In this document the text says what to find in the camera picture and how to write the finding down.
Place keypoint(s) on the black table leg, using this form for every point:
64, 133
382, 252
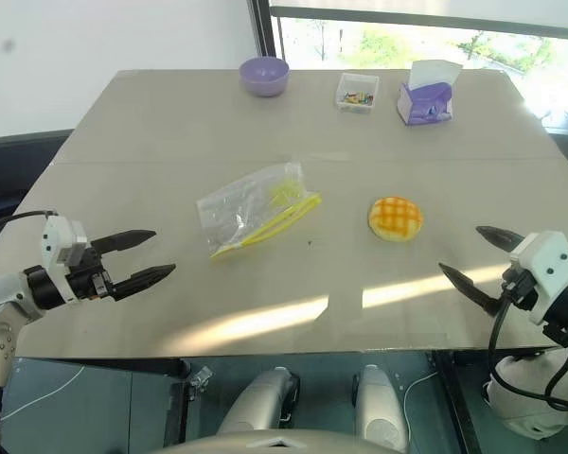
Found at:
180, 402
454, 402

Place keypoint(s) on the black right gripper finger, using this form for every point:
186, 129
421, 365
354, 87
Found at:
468, 288
502, 239

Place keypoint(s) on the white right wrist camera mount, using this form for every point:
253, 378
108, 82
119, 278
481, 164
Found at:
546, 265

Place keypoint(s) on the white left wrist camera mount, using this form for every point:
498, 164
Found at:
57, 236

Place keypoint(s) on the silver robot leg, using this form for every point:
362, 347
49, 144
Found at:
260, 402
378, 406

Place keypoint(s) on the clear plastic box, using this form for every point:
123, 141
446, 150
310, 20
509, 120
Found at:
345, 106

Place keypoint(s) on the white tissue sheet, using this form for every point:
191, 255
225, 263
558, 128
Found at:
433, 73

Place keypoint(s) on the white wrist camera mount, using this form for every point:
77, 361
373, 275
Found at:
57, 236
546, 265

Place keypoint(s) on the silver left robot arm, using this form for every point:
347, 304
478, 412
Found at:
0, 295

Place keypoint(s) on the metal table bracket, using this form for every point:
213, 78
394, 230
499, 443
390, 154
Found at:
199, 380

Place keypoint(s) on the silver robot torso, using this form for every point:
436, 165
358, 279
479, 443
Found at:
274, 442

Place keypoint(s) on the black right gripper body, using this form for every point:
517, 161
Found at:
518, 288

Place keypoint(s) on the yellow bun toy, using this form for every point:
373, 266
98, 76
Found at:
396, 220

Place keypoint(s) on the clear zip bag yellow seal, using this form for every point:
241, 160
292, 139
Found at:
236, 208

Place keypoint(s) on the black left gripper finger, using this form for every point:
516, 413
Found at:
142, 280
123, 240

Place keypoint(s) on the grey roller blind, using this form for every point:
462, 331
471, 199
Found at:
431, 14

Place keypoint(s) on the purple tissue pack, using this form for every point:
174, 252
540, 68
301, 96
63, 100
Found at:
423, 106

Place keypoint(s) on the silver robot left leg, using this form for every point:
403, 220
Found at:
260, 402

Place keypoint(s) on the black window frame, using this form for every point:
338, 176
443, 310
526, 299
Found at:
264, 28

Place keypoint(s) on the purple bowl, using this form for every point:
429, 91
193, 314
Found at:
264, 78

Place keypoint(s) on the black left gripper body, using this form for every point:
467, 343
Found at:
89, 278

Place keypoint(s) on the colourful small pieces pile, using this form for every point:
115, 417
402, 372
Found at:
357, 98

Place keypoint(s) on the dark bench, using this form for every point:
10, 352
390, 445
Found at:
14, 170

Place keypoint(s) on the silver robot right leg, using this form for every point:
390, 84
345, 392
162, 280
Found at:
378, 406

